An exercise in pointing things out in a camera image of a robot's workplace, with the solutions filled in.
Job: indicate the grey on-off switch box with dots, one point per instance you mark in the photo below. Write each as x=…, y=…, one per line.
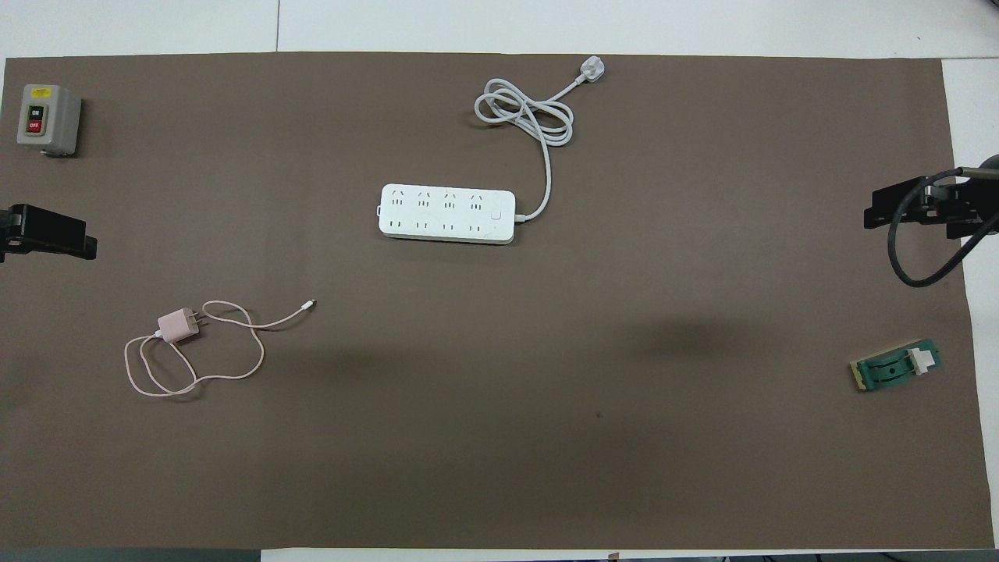
x=47, y=117

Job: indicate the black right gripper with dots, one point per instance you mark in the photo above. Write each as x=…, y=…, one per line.
x=972, y=207

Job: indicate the pink wall charger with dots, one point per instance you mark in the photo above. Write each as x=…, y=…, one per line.
x=178, y=325

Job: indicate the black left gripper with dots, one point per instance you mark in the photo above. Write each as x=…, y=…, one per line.
x=5, y=220

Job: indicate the green knife switch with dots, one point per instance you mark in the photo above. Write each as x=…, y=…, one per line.
x=890, y=368

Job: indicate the brown table mat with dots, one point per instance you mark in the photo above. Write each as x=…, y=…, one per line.
x=484, y=406

